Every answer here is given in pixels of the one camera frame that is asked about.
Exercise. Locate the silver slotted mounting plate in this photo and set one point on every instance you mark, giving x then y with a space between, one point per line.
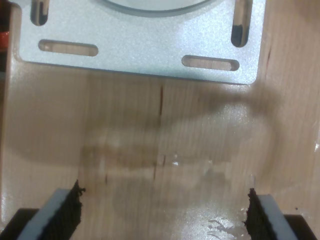
140 37

